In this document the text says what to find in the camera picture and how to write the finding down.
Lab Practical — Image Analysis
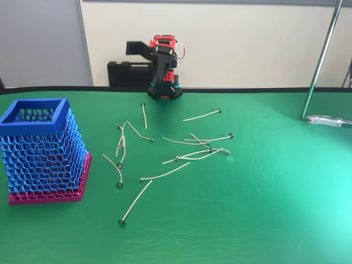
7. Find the black plastic tool case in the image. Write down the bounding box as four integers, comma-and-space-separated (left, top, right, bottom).
107, 60, 156, 88

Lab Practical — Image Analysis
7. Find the stick at top right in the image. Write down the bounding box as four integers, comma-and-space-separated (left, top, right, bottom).
182, 108, 222, 122

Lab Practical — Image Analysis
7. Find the cream candle wick metal base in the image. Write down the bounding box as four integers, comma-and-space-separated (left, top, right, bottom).
116, 135, 127, 169
175, 147, 224, 161
183, 133, 235, 142
162, 147, 213, 165
115, 124, 125, 158
139, 162, 191, 183
102, 153, 124, 189
117, 122, 127, 151
161, 136, 212, 146
140, 102, 149, 129
190, 133, 233, 156
126, 120, 155, 142
117, 179, 153, 226

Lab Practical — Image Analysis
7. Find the red white servo cable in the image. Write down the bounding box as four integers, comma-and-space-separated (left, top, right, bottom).
173, 42, 187, 69

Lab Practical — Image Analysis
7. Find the blue and magenta lattice basket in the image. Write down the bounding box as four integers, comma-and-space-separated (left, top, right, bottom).
0, 98, 92, 206

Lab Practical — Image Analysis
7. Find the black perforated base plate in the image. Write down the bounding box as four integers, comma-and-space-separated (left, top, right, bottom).
147, 82, 184, 101

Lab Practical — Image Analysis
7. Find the green cloth with black rim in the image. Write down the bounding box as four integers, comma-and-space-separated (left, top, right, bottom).
0, 86, 352, 264

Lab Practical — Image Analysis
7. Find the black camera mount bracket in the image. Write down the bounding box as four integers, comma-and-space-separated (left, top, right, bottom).
126, 40, 155, 61

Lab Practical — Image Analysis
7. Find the chrome metal stand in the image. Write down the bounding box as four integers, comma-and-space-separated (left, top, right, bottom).
300, 0, 352, 129

